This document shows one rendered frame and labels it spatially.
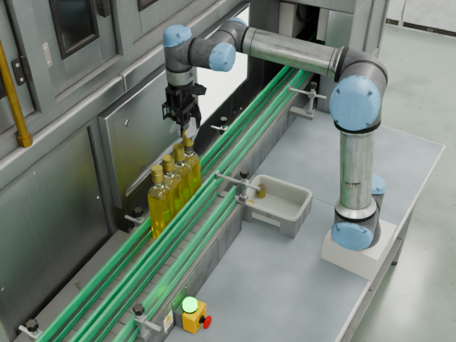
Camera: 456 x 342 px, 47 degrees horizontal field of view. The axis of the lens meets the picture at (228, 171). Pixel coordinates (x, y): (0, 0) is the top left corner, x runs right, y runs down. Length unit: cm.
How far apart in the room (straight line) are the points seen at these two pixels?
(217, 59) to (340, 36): 103
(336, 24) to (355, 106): 107
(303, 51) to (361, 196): 42
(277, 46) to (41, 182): 71
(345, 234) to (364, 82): 46
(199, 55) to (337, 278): 86
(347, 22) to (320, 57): 88
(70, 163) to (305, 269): 83
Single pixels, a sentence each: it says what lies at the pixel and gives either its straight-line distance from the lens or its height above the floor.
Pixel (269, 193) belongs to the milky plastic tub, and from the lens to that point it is 201.
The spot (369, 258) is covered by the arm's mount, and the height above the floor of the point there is 85.
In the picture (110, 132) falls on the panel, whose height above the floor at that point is 127.
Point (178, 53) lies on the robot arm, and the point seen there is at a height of 147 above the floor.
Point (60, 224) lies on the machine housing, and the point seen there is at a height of 108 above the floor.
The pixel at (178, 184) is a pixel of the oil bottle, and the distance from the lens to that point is 161.
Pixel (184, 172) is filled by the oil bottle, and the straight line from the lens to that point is 163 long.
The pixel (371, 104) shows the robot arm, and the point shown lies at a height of 146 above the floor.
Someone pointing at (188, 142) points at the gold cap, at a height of 115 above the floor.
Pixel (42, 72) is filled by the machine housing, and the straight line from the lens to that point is 130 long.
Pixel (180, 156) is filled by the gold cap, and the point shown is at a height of 114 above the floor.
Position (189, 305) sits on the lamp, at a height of 85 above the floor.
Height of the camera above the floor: 212
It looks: 40 degrees down
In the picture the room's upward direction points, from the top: straight up
